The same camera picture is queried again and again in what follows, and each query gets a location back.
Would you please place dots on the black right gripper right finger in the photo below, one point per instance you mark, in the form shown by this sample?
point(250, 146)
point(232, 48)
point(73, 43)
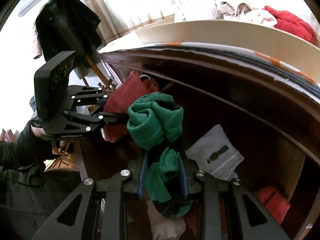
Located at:
point(226, 209)

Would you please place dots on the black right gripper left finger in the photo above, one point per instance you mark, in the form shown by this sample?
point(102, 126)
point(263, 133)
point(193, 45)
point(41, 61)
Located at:
point(97, 207)

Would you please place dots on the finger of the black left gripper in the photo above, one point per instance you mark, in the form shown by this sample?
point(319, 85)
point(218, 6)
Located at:
point(91, 122)
point(83, 95)

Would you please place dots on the dark red underwear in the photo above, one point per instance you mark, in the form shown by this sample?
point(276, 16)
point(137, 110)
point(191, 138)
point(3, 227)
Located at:
point(133, 88)

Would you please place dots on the green underwear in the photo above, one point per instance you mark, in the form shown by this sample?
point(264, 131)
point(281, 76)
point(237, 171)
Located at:
point(155, 125)

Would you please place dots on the pale pink dotted underwear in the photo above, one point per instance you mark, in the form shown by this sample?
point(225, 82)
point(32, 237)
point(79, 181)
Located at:
point(223, 9)

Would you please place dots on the beige underwear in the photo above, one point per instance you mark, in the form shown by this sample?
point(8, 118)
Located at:
point(242, 9)

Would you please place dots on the person's left forearm black sleeve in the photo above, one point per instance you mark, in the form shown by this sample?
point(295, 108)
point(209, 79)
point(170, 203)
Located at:
point(26, 150)

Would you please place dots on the red cloth in drawer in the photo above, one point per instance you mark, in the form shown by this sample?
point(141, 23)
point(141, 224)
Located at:
point(274, 202)

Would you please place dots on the beige cloth in drawer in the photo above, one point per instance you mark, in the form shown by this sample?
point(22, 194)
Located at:
point(162, 227)

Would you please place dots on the light pink folded underwear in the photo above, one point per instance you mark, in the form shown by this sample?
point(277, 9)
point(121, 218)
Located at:
point(257, 16)

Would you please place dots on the person's left hand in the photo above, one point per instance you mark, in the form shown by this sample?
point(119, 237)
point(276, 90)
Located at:
point(58, 147)

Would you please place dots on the black garment on rack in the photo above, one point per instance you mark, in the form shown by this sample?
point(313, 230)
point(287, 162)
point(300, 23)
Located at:
point(67, 25)

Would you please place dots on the white folded cloth label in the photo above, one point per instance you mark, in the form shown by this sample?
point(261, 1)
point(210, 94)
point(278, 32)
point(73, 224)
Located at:
point(215, 154)

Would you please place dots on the cream orange patterned curtain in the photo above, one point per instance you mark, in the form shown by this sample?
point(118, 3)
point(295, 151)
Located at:
point(120, 17)

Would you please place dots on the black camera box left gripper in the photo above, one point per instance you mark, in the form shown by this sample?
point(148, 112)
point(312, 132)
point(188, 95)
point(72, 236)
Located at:
point(51, 82)

